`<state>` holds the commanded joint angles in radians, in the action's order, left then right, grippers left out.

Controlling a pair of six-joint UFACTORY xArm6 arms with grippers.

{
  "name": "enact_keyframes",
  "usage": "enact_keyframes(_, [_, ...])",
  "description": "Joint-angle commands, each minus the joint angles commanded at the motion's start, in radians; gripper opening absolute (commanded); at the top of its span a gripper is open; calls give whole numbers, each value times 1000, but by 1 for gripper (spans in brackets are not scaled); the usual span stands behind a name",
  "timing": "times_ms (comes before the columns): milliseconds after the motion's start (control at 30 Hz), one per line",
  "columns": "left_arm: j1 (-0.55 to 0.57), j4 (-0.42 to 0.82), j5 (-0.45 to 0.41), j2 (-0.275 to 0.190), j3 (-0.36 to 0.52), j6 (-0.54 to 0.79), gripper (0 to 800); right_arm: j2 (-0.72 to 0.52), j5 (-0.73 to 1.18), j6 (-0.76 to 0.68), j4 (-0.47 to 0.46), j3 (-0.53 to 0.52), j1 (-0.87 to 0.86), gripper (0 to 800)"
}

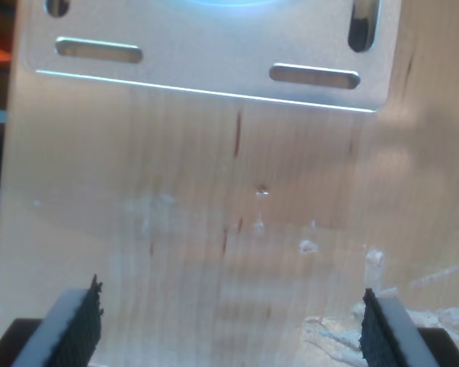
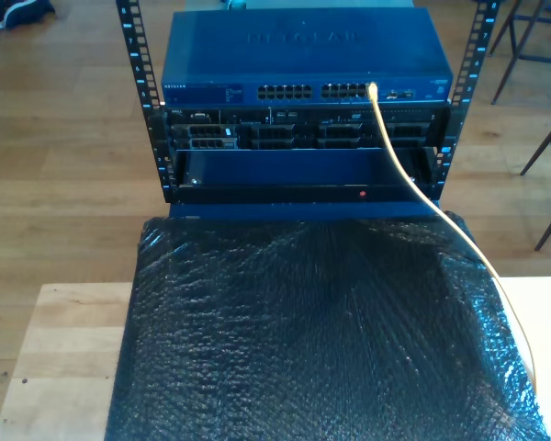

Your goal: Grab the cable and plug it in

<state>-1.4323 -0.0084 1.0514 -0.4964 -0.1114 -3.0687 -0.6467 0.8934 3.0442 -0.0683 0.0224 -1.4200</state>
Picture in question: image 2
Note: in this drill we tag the blue rack base panel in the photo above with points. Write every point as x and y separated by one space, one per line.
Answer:
257 211

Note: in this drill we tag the black textured mat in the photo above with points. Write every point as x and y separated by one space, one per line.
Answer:
280 344

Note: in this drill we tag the dark metal stool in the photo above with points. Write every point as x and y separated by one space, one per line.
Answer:
542 59

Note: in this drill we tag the dark sneaker white sole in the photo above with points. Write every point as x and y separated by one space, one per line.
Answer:
25 11

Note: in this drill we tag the blue network switch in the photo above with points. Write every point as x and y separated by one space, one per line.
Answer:
280 46

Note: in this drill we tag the black perforated rack post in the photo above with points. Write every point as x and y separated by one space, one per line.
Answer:
475 50
138 59

